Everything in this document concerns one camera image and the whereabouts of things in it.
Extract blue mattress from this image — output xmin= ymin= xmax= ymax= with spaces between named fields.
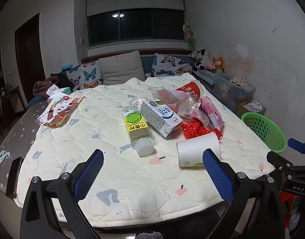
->
xmin=27 ymin=55 xmax=242 ymax=116

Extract white roller blind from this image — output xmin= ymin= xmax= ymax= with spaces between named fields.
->
xmin=86 ymin=0 xmax=185 ymax=18

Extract wooden side table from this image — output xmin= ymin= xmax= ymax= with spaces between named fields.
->
xmin=0 ymin=86 xmax=27 ymax=130

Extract cardboard box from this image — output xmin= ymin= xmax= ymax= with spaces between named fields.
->
xmin=237 ymin=101 xmax=267 ymax=119

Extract pink cloth pile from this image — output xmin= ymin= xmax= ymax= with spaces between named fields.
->
xmin=33 ymin=78 xmax=58 ymax=99

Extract black cloth pile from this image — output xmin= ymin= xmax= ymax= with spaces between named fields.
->
xmin=50 ymin=73 xmax=74 ymax=90

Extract colourful picture book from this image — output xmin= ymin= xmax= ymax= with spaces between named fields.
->
xmin=36 ymin=93 xmax=85 ymax=129

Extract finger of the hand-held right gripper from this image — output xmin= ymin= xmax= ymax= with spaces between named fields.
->
xmin=288 ymin=138 xmax=305 ymax=156
xmin=266 ymin=151 xmax=294 ymax=173

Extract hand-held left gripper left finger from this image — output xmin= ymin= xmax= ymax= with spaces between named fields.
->
xmin=20 ymin=149 xmax=104 ymax=239

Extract grey pillow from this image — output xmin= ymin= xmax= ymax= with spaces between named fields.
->
xmin=98 ymin=50 xmax=146 ymax=86

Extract cartoon books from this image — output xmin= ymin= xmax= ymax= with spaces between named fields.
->
xmin=243 ymin=101 xmax=263 ymax=111

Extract green hanging toy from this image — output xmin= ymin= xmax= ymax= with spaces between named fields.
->
xmin=183 ymin=22 xmax=196 ymax=49

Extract grey star blanket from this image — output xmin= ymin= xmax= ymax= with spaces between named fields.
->
xmin=0 ymin=102 xmax=51 ymax=187

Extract green plastic basket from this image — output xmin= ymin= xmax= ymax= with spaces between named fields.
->
xmin=241 ymin=112 xmax=286 ymax=154

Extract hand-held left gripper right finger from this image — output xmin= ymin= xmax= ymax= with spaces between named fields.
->
xmin=202 ymin=148 xmax=285 ymax=239

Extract clear bottle with yellow label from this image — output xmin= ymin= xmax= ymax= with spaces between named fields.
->
xmin=123 ymin=107 xmax=156 ymax=157

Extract red crinkled shreds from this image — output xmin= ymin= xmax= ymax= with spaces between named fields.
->
xmin=180 ymin=119 xmax=224 ymax=140

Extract white paper cup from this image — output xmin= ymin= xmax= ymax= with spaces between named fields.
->
xmin=177 ymin=132 xmax=221 ymax=168

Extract butterfly print pillow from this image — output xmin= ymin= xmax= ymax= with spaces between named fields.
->
xmin=66 ymin=60 xmax=103 ymax=91
xmin=150 ymin=53 xmax=196 ymax=78

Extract clear plastic bag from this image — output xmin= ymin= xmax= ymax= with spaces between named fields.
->
xmin=152 ymin=87 xmax=190 ymax=112

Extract black and white cow plush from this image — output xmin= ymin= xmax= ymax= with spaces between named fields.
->
xmin=191 ymin=48 xmax=211 ymax=71

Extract white printed quilt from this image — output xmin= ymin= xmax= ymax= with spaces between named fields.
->
xmin=14 ymin=73 xmax=276 ymax=228

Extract dark smartphone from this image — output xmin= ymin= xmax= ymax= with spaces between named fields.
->
xmin=6 ymin=157 xmax=24 ymax=199

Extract red paper cup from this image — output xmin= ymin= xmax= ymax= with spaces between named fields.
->
xmin=175 ymin=80 xmax=205 ymax=101

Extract teal tissue pack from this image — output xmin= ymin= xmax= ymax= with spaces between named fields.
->
xmin=47 ymin=85 xmax=72 ymax=99

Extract dark wooden door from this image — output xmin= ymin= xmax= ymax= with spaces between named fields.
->
xmin=15 ymin=12 xmax=46 ymax=102

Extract white and blue milk carton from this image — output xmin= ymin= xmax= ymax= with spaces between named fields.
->
xmin=139 ymin=99 xmax=183 ymax=140

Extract small clear plastic lid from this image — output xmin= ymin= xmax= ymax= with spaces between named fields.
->
xmin=130 ymin=97 xmax=149 ymax=107

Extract red plastic stool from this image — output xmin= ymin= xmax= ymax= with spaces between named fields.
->
xmin=279 ymin=190 xmax=305 ymax=232

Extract dark window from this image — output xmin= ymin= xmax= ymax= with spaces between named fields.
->
xmin=87 ymin=8 xmax=185 ymax=47

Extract white patterned cloth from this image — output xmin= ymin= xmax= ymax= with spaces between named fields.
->
xmin=229 ymin=75 xmax=248 ymax=87

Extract clear plastic storage box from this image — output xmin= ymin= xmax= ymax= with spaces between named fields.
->
xmin=192 ymin=69 xmax=256 ymax=110

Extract clear plastic container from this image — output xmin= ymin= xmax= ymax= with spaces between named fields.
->
xmin=177 ymin=106 xmax=210 ymax=127

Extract orange fox plush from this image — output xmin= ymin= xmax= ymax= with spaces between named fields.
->
xmin=212 ymin=57 xmax=225 ymax=74

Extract pink snack packet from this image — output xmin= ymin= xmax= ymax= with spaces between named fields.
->
xmin=201 ymin=97 xmax=225 ymax=133

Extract grey knit cloth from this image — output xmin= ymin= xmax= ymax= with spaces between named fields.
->
xmin=135 ymin=230 xmax=163 ymax=239

